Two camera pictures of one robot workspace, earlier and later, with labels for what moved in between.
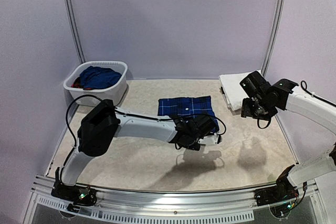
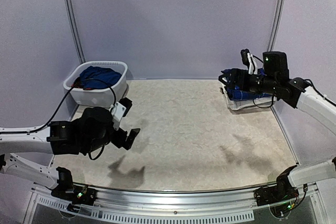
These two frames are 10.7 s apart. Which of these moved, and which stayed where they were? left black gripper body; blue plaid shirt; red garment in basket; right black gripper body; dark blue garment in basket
Moved: right black gripper body; left black gripper body; blue plaid shirt
Stayed: red garment in basket; dark blue garment in basket
